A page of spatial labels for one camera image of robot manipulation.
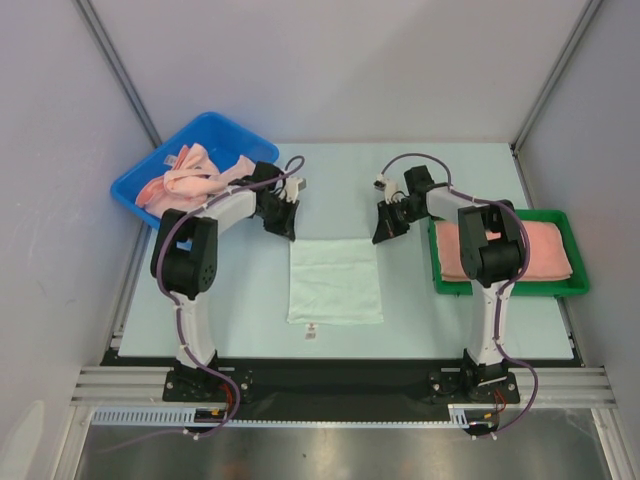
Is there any pink towel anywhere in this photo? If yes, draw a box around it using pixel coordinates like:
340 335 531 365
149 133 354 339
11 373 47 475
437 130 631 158
135 143 256 218
435 221 573 283

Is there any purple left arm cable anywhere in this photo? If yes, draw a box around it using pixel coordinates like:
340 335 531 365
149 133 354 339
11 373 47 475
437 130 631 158
99 155 307 454

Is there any blue plastic bin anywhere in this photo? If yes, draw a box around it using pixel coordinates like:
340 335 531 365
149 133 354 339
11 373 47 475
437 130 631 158
109 111 280 231

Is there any light blue towel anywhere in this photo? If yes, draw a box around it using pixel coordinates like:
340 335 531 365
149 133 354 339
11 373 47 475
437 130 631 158
287 239 384 327

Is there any green plastic tray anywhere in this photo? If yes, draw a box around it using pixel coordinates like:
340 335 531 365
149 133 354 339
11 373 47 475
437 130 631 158
428 209 589 298

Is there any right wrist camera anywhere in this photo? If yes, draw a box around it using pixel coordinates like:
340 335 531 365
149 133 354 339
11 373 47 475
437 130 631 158
373 173 405 204

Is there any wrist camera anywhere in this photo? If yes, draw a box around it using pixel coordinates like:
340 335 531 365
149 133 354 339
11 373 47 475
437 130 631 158
278 176 306 204
373 173 405 204

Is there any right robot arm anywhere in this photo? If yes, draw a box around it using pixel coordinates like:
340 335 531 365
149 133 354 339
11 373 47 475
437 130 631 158
372 166 530 402

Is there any aluminium frame rail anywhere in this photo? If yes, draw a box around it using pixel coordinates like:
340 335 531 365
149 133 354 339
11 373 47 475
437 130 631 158
71 366 617 409

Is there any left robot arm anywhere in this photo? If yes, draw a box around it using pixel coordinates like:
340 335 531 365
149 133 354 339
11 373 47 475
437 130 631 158
151 155 306 400

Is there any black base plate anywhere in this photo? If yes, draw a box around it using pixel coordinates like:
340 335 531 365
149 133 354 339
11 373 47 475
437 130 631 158
101 350 558 423

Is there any pink towel in bin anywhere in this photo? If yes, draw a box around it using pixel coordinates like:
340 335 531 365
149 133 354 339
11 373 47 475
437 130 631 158
135 143 256 218

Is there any white slotted cable duct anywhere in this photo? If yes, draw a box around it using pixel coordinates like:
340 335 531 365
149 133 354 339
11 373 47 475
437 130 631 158
92 404 241 426

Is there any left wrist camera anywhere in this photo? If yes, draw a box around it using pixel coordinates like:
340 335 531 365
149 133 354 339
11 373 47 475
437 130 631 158
278 176 306 204

